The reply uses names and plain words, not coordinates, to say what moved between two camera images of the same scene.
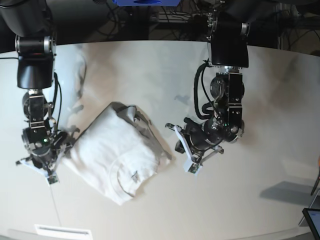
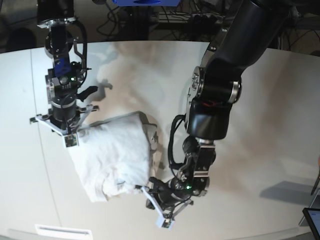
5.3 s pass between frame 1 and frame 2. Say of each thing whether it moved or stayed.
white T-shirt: moved
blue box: stayed
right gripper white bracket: moved
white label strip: stayed
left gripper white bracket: moved
